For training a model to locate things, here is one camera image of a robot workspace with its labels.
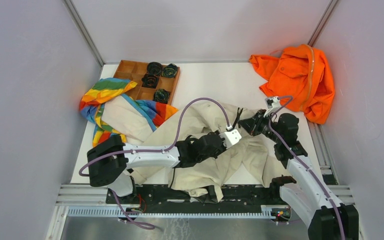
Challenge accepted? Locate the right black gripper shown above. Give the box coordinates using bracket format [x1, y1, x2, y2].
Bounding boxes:
[237, 109, 283, 144]

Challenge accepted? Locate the beige zip jacket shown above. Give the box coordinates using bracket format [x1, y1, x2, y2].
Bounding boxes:
[100, 94, 292, 204]

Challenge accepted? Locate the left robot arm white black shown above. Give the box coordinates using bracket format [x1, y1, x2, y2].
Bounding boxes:
[79, 129, 242, 204]

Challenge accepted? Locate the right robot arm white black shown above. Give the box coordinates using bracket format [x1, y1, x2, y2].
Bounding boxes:
[238, 109, 359, 240]

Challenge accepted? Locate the orange jacket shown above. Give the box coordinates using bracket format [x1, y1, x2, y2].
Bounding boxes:
[248, 44, 335, 125]

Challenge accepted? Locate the black rolled sock near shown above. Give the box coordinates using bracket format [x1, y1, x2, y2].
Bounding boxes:
[153, 88, 170, 104]

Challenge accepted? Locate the black rolled sock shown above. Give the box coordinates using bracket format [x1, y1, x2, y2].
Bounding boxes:
[161, 63, 179, 79]
[146, 61, 164, 77]
[141, 74, 160, 89]
[153, 88, 170, 104]

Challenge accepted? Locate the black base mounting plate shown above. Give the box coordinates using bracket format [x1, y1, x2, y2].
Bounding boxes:
[118, 184, 288, 214]

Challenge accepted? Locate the black rolled sock far right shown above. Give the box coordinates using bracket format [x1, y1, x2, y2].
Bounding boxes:
[161, 63, 179, 79]

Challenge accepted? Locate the black rolled sock middle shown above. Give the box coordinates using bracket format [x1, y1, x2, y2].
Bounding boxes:
[141, 74, 160, 89]

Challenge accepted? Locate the black rolled sock far left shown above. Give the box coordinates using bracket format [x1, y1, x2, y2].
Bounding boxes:
[146, 61, 164, 77]

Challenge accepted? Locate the brown wooden compartment tray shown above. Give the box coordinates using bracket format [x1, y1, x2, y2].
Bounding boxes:
[113, 60, 181, 105]

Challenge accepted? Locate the rainbow striped garment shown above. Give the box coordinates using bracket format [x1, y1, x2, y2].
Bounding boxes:
[79, 77, 178, 147]

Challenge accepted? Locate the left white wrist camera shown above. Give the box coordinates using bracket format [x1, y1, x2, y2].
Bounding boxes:
[219, 126, 242, 149]

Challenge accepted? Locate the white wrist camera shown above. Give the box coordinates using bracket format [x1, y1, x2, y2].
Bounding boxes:
[264, 96, 282, 118]
[219, 126, 242, 149]

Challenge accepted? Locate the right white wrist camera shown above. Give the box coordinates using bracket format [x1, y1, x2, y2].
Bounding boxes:
[264, 96, 282, 118]

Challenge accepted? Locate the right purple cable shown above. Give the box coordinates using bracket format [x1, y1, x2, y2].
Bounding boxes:
[267, 95, 346, 240]

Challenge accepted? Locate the purple cable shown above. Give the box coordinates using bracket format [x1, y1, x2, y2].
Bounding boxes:
[267, 95, 346, 240]
[78, 97, 234, 231]

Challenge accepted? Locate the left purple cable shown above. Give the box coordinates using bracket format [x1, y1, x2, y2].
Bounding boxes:
[78, 97, 234, 231]

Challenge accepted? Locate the aluminium frame rail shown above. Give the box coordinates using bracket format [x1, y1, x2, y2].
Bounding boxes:
[55, 184, 357, 220]

